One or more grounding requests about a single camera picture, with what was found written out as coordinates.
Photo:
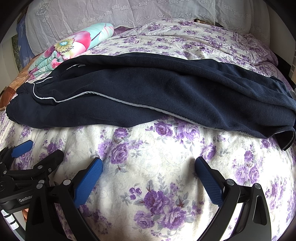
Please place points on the purple floral bedspread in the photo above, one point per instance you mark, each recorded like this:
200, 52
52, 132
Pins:
148, 189

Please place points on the folded teal pink floral quilt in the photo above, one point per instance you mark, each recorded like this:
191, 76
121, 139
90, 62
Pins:
69, 48

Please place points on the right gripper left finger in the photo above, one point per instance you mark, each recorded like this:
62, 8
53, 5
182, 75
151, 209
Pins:
43, 221

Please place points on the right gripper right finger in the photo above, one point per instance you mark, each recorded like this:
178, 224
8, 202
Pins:
253, 222

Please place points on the wooden bed frame edge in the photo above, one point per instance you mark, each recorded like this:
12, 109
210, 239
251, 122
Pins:
203, 22

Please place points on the white lace headboard cover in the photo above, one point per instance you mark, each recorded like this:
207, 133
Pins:
50, 21

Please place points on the blue patterned curtain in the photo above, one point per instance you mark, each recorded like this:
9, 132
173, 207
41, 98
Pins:
24, 51

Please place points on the navy blue sweatpants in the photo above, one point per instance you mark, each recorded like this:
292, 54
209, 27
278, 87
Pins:
135, 88

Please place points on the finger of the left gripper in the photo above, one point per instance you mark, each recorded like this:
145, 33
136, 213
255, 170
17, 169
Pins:
9, 154
44, 168

